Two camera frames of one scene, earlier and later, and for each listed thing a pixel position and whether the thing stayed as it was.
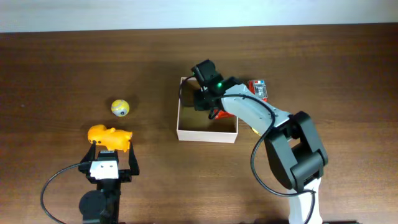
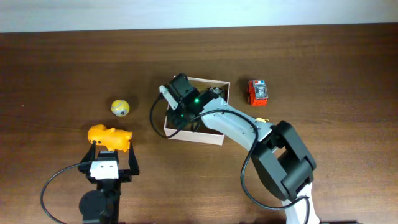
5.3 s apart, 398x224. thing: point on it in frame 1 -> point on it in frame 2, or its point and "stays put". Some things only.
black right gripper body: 201,101 -> 176,116
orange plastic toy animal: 114,139 stays put
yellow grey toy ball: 120,107 stays put
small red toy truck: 259,88 stays put
